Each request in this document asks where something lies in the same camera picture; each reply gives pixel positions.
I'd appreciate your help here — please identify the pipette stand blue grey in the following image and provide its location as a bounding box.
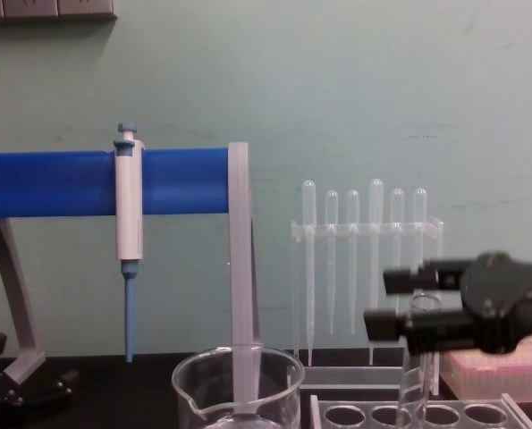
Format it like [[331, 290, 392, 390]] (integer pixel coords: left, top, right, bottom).
[[0, 141, 265, 419]]

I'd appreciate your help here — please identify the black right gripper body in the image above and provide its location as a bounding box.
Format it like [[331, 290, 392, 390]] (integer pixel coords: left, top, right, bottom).
[[460, 250, 532, 358]]

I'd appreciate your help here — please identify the long clear plastic dropper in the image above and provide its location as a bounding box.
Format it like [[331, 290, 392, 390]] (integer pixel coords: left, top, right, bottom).
[[301, 179, 317, 366], [367, 177, 384, 314]]

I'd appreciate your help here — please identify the pink pipette tip box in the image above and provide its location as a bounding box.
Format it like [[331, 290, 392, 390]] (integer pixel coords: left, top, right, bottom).
[[439, 331, 532, 404]]

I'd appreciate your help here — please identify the clear acrylic dropper rack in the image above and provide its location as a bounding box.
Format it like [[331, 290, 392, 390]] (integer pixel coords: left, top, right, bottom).
[[290, 215, 446, 397]]

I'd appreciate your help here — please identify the clear glass test tube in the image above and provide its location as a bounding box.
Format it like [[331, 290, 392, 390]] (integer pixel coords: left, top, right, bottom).
[[397, 290, 443, 429]]

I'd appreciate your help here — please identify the white pipette blue tip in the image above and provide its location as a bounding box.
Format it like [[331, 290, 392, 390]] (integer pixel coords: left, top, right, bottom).
[[114, 122, 148, 364]]

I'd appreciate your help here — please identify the clear glass beaker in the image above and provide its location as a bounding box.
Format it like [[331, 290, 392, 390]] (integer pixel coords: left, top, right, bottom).
[[171, 343, 307, 429]]

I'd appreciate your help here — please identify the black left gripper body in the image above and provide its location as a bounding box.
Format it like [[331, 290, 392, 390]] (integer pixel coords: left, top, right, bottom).
[[0, 387, 38, 429]]

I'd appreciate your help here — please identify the clear test tube rack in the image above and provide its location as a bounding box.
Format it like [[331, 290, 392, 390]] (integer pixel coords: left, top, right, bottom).
[[309, 381, 532, 429]]

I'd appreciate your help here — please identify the short clear plastic dropper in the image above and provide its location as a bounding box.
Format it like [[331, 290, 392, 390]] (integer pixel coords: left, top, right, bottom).
[[324, 189, 340, 336], [412, 187, 429, 269], [390, 188, 406, 315], [345, 188, 361, 336]]

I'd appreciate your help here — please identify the grey wall socket panel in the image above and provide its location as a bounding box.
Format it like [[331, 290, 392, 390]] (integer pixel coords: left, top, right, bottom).
[[0, 0, 119, 21]]

